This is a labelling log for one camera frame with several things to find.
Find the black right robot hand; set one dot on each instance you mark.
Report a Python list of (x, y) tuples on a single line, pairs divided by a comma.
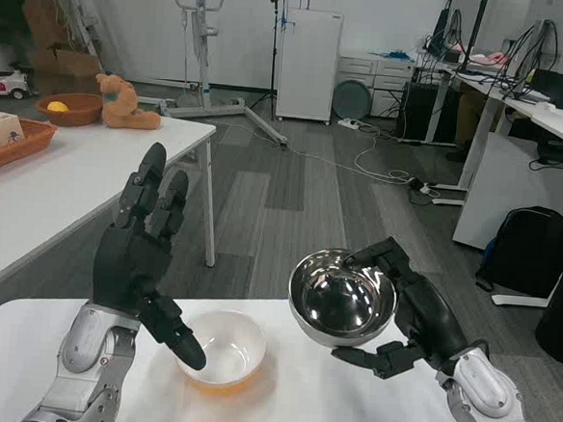
[(424, 313)]

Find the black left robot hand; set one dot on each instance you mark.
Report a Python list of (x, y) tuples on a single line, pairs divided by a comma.
[(125, 267)]

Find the shiny metal bowl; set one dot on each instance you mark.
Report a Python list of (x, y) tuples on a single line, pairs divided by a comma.
[(340, 299)]

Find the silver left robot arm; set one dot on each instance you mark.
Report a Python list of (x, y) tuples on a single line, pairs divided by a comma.
[(83, 351)]

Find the white bowl orange outside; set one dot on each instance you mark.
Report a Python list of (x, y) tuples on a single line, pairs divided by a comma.
[(233, 347)]

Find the white side table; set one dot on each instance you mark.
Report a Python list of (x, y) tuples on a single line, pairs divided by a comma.
[(71, 182)]

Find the black backpack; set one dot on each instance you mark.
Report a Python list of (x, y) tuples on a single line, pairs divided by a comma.
[(532, 252)]

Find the black power adapter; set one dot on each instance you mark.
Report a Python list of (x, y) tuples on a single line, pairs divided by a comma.
[(421, 186)]

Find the white office desk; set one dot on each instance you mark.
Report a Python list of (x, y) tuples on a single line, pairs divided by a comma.
[(505, 188)]

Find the orange rectangular wicker basket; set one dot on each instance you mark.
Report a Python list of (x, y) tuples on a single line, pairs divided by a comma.
[(30, 142)]

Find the orange plush toy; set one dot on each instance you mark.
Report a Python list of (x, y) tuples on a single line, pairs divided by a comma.
[(122, 108)]

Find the yellow lemon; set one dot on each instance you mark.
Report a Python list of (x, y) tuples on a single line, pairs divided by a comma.
[(58, 106)]

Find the black computer tower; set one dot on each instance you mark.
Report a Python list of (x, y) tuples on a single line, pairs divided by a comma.
[(416, 111)]

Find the white power strip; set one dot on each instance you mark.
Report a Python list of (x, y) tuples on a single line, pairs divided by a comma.
[(353, 123)]

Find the brown cardboard boxes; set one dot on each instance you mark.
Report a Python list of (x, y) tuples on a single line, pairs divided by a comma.
[(64, 65)]

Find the white toy car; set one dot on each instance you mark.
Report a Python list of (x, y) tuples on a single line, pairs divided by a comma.
[(2, 86)]

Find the grey round tray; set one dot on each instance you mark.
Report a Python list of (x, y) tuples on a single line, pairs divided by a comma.
[(351, 100)]

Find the white drawer cabinet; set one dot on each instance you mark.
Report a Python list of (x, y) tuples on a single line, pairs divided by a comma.
[(392, 76)]

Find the white wheeled gantry stand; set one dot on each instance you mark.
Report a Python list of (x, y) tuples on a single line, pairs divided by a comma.
[(204, 36)]

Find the black tripod stand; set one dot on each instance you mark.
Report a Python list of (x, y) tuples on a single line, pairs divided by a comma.
[(274, 51)]

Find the white tall cabinet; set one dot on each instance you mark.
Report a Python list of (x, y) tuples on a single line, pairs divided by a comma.
[(308, 63)]

